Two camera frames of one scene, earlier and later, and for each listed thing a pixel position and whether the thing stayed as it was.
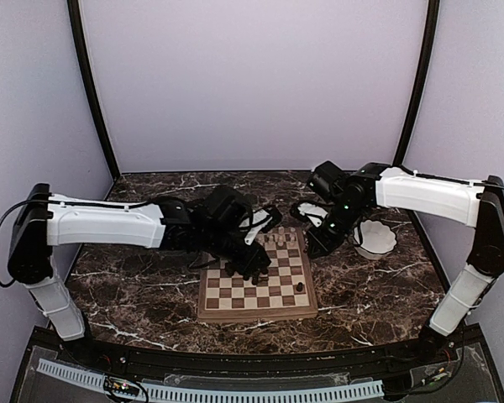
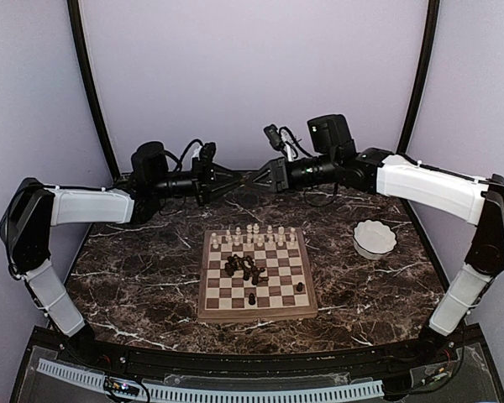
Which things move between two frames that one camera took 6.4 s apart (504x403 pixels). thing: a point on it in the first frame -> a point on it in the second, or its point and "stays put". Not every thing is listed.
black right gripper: [314, 240] -> [280, 175]
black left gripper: [258, 250] -> [204, 179]
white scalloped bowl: [373, 239] stays put
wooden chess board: [287, 292] stays put
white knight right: [281, 236] stays put
